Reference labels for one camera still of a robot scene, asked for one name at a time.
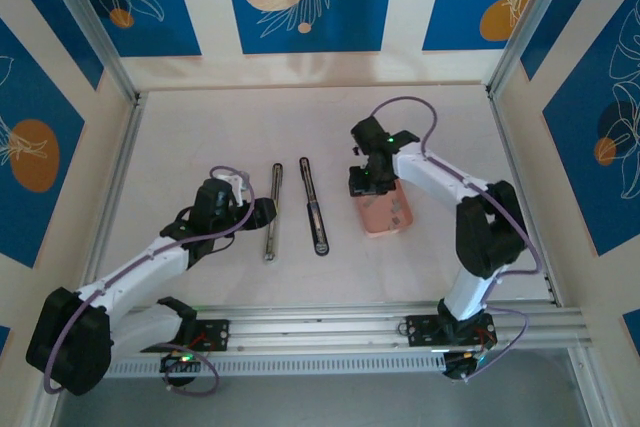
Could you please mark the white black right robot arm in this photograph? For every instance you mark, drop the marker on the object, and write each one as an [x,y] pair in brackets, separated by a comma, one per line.
[435,177]

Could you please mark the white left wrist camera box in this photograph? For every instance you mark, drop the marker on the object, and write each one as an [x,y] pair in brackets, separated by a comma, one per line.
[235,189]

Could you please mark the controller circuit board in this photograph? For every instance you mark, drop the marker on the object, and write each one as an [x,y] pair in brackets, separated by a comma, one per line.
[462,367]
[180,361]

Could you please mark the aluminium frame post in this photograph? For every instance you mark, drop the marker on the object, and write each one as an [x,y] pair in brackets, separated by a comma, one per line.
[45,414]
[587,387]
[526,22]
[94,27]

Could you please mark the blue floral wall panel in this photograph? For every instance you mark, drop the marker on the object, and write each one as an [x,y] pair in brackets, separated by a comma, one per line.
[165,7]
[565,12]
[450,7]
[30,97]
[4,342]
[350,22]
[632,337]
[590,187]
[65,32]

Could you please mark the long aluminium base rail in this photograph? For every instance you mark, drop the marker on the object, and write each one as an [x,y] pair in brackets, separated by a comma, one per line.
[325,327]

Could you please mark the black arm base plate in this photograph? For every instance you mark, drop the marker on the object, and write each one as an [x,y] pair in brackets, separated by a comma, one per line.
[217,334]
[422,331]

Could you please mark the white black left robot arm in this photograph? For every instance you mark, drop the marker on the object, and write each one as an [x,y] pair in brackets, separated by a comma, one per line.
[140,272]

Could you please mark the aluminium side rail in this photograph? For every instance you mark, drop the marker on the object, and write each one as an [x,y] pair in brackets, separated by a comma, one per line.
[112,197]
[511,147]

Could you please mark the silver metal bar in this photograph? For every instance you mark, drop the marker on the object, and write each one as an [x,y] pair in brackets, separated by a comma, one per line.
[270,247]

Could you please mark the grey staple strip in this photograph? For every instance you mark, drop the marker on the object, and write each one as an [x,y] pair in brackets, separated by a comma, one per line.
[396,207]
[396,220]
[370,203]

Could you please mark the black stapler part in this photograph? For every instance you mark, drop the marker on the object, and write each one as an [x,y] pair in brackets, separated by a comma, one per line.
[314,212]

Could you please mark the pink plastic tray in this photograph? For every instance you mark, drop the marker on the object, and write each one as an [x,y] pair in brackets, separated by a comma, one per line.
[385,227]

